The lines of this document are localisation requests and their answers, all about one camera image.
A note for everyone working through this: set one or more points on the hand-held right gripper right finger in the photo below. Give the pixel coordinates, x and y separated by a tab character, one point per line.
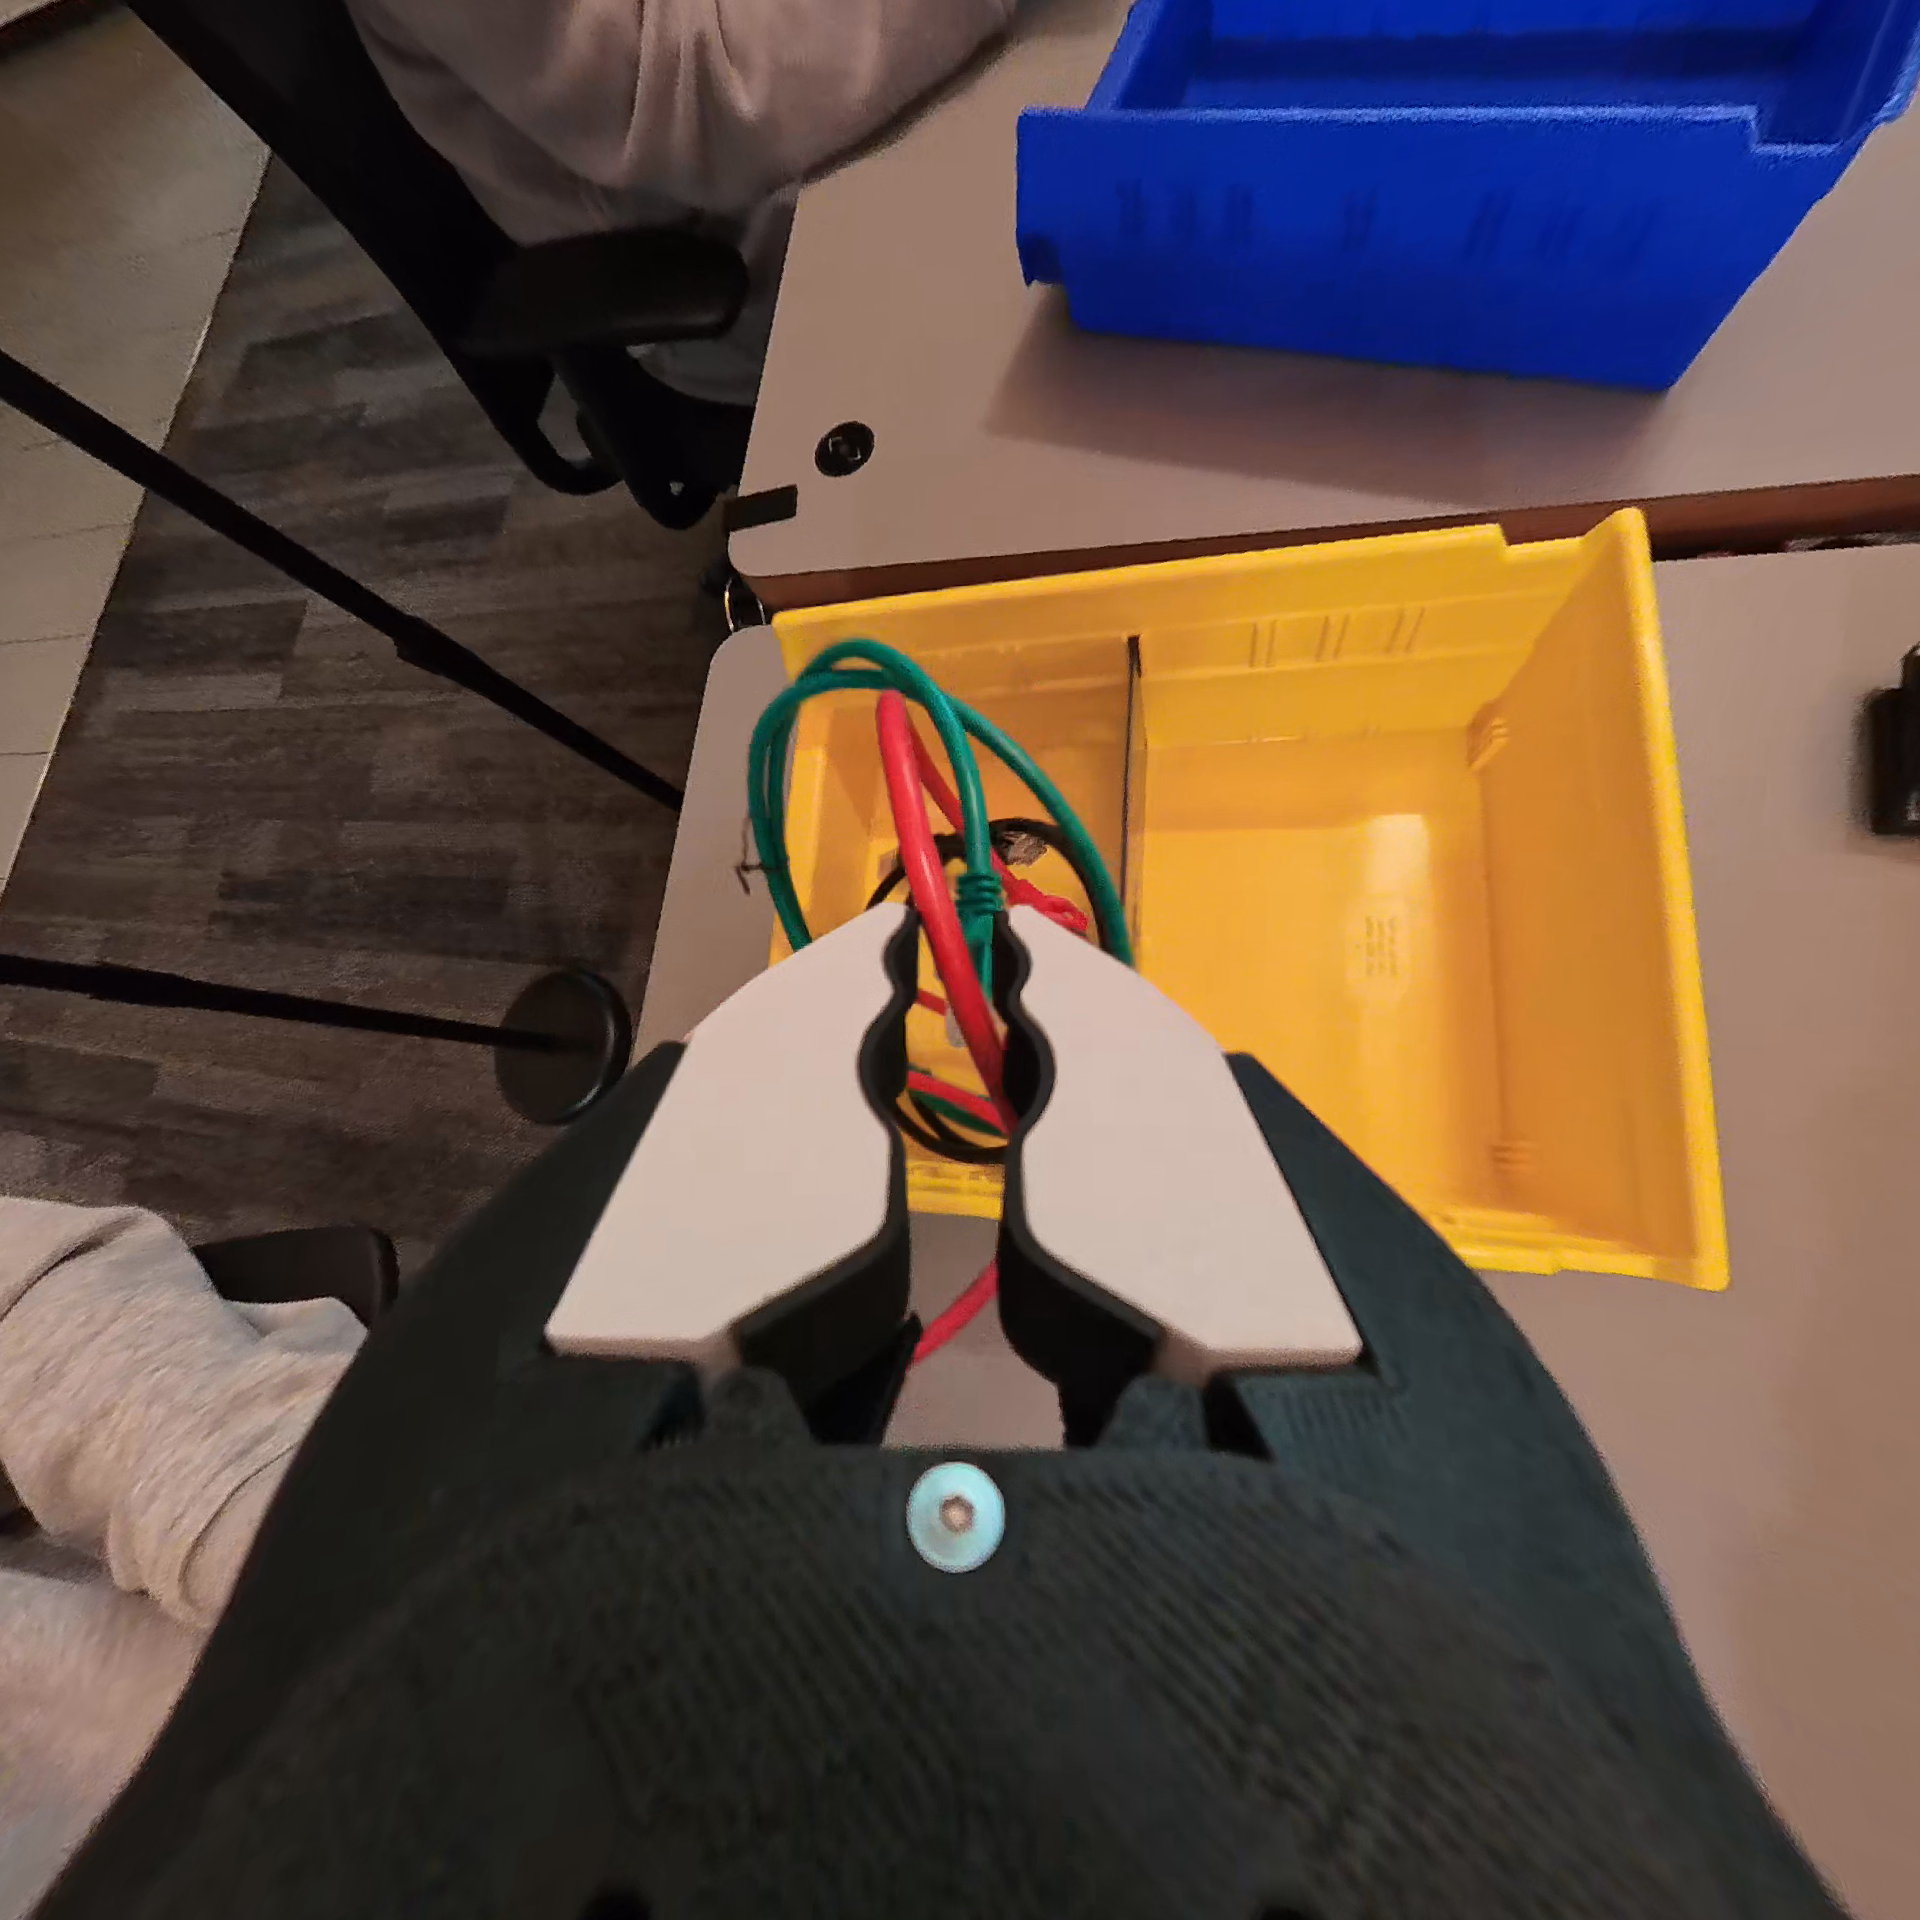
1172	1198

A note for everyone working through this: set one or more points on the black stand leg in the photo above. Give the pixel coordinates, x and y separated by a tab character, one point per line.
299	560

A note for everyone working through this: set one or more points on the blue plastic storage bin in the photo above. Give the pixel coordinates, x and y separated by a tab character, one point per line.
1351	256

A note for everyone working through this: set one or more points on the black ethernet splitter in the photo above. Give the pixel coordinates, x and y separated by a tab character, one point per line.
1896	742

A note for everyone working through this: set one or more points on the black bin divider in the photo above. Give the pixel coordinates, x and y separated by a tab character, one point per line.
1135	781

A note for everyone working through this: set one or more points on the yellow plastic storage bin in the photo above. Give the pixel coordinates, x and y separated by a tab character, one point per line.
1351	930

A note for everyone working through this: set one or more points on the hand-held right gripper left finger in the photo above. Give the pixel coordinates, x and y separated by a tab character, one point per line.
719	1185

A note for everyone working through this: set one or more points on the black chair armrest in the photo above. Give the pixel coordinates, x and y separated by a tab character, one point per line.
299	1269

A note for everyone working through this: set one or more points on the black round desk grommet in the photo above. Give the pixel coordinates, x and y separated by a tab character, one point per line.
842	447

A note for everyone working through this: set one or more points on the grey desk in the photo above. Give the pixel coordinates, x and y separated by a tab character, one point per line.
1200	433
1800	1125

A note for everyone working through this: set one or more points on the black desk bracket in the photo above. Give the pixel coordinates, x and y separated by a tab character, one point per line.
757	508

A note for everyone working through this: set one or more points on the black stand rod with disc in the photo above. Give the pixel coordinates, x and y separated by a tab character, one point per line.
562	1050

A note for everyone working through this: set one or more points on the person's grey clothing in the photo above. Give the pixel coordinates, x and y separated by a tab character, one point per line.
121	1397

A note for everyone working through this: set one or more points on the black office chair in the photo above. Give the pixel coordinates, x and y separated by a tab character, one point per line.
630	287

